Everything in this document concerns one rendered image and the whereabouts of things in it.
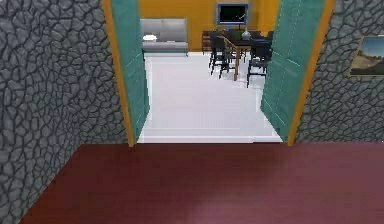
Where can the teal room door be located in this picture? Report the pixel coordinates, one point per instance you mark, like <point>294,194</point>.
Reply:
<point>290,66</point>
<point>130,63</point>

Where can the white cushion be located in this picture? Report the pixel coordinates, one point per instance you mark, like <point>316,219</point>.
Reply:
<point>149,37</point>

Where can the grey white vase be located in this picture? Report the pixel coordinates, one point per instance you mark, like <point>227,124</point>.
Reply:
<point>246,34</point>

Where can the framed landscape picture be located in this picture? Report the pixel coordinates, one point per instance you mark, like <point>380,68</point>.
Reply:
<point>367,56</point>

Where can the dark wooden sideboard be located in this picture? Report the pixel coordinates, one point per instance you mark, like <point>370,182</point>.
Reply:
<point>208,41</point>

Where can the dark wooden dining table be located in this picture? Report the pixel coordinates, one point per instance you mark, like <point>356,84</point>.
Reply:
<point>241,45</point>

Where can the grey sofa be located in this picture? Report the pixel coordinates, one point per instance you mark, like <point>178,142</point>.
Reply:
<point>163,35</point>

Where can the grey framed television set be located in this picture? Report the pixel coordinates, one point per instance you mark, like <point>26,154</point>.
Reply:
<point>232,14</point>

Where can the black dining chair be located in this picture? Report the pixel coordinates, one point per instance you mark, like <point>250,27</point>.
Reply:
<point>258,61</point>
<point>220,53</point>

